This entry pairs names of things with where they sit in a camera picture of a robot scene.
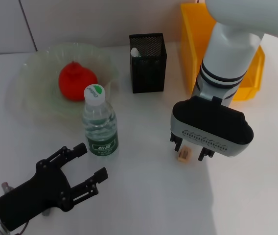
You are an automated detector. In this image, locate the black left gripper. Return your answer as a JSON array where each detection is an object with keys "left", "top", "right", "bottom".
[{"left": 0, "top": 143, "right": 109, "bottom": 232}]

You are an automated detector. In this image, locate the beige eraser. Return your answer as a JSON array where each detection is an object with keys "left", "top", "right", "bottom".
[{"left": 177, "top": 146, "right": 191, "bottom": 162}]

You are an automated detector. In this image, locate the green label water bottle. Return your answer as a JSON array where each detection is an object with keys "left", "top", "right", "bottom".
[{"left": 82, "top": 84, "right": 119, "bottom": 157}]

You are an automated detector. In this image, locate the red tomato-shaped toy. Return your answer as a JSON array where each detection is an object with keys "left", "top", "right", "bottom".
[{"left": 57, "top": 61, "right": 98, "bottom": 102}]

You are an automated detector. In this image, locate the black mesh pen holder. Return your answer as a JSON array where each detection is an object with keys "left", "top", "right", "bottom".
[{"left": 129, "top": 32, "right": 167, "bottom": 94}]

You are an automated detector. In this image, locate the green glass fruit plate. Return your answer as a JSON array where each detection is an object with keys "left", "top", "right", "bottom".
[{"left": 5, "top": 42, "right": 121, "bottom": 128}]

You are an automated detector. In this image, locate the yellow plastic bin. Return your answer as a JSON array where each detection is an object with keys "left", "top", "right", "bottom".
[{"left": 180, "top": 2, "right": 266, "bottom": 101}]

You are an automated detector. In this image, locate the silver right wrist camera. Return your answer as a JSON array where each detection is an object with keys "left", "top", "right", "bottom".
[{"left": 170, "top": 95, "right": 255, "bottom": 157}]

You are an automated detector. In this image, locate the left arm metal cable connector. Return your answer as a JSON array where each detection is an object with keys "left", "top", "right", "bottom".
[{"left": 1, "top": 182, "right": 14, "bottom": 194}]

